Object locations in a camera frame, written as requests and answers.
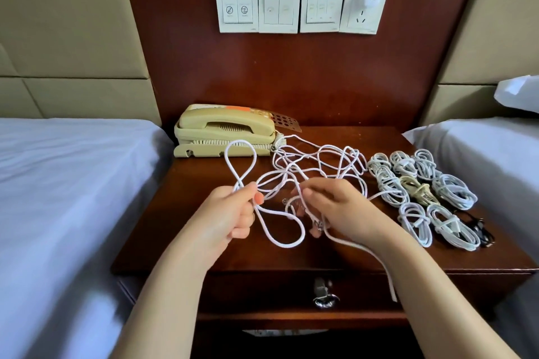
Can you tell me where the person's left hand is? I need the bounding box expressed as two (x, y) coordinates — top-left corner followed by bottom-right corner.
(172, 182), (264, 271)

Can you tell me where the person's right hand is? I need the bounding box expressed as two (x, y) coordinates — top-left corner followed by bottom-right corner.
(295, 176), (405, 255)

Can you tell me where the cream cable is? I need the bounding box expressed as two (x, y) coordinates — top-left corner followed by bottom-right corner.
(403, 175), (441, 206)

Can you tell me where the dark wooden drawer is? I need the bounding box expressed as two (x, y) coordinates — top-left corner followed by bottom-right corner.
(198, 272), (523, 315)

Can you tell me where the thin black cable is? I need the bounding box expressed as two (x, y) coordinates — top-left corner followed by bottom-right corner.
(465, 215), (496, 248)

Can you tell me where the person's left forearm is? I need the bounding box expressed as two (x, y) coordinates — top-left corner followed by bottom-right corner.
(109, 255), (212, 359)

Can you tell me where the person's right forearm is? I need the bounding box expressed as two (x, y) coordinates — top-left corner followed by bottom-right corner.
(374, 232), (519, 359)

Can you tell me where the wooden nightstand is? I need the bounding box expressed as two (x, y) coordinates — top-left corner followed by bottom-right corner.
(111, 126), (538, 359)

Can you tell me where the white crumpled bag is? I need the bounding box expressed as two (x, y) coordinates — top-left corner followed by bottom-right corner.
(244, 328), (330, 338)

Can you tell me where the left bed white sheet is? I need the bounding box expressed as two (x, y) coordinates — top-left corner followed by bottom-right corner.
(0, 117), (175, 359)

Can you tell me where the bed white sheet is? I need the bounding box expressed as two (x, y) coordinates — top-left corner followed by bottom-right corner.
(403, 116), (539, 359)
(0, 117), (175, 359)

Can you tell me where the right bed white sheet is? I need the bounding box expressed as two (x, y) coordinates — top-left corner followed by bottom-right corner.
(403, 116), (539, 359)

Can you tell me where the white pillow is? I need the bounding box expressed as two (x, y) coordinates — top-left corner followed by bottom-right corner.
(494, 75), (539, 114)

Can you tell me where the beige padded headboard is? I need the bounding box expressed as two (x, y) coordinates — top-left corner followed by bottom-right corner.
(0, 0), (163, 126)
(418, 0), (539, 126)

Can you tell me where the metal ring drawer handle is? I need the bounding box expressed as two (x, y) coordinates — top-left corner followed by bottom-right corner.
(312, 277), (340, 309)

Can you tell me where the beige corded telephone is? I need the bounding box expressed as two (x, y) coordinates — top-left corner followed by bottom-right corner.
(173, 104), (303, 159)

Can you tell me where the dark wooden wall panel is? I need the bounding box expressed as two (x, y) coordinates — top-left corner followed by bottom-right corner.
(116, 0), (488, 131)

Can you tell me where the white wall socket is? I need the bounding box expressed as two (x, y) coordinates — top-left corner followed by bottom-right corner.
(339, 0), (390, 35)

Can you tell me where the white triple rocker wall switch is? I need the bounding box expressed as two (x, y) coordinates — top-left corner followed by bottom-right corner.
(300, 0), (345, 34)

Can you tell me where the white double rocker wall switch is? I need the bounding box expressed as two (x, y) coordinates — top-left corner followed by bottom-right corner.
(258, 0), (302, 34)

